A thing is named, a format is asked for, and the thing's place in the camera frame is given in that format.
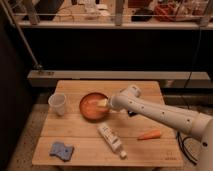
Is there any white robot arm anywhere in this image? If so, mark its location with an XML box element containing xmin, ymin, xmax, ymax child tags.
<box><xmin>97</xmin><ymin>85</ymin><xmax>213</xmax><ymax>171</ymax></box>

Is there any clear plastic cup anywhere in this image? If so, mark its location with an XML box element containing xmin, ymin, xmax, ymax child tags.
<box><xmin>48</xmin><ymin>93</ymin><xmax>66</xmax><ymax>116</ymax></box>

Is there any diagonal metal pole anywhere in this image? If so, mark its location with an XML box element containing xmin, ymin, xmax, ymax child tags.
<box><xmin>1</xmin><ymin>0</ymin><xmax>43</xmax><ymax>73</ymax></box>

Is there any wooden table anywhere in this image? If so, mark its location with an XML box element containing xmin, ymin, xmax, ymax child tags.
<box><xmin>32</xmin><ymin>80</ymin><xmax>183</xmax><ymax>167</ymax></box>

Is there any upper window shelf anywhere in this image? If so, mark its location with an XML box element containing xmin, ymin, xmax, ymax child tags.
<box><xmin>13</xmin><ymin>0</ymin><xmax>213</xmax><ymax>31</ymax></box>

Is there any orange carrot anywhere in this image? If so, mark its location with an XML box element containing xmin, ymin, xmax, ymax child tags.
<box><xmin>137</xmin><ymin>130</ymin><xmax>161</xmax><ymax>140</ymax></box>

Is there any black cable on floor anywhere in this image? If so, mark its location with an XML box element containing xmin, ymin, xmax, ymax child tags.
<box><xmin>175</xmin><ymin>131</ymin><xmax>201</xmax><ymax>166</ymax></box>

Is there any blue sponge cloth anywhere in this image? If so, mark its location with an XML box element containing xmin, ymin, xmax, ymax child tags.
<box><xmin>49</xmin><ymin>142</ymin><xmax>74</xmax><ymax>162</ymax></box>

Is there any white tube bottle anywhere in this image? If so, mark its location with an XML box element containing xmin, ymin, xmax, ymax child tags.
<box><xmin>97</xmin><ymin>123</ymin><xmax>127</xmax><ymax>159</ymax></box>

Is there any grey metal beam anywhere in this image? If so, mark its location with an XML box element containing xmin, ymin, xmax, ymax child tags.
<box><xmin>27</xmin><ymin>70</ymin><xmax>213</xmax><ymax>89</ymax></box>

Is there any orange ceramic bowl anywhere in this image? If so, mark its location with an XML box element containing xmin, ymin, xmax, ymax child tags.
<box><xmin>79</xmin><ymin>92</ymin><xmax>109</xmax><ymax>120</ymax></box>

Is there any black striped block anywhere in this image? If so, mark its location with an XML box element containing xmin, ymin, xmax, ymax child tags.
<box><xmin>127</xmin><ymin>111</ymin><xmax>137</xmax><ymax>117</ymax></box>

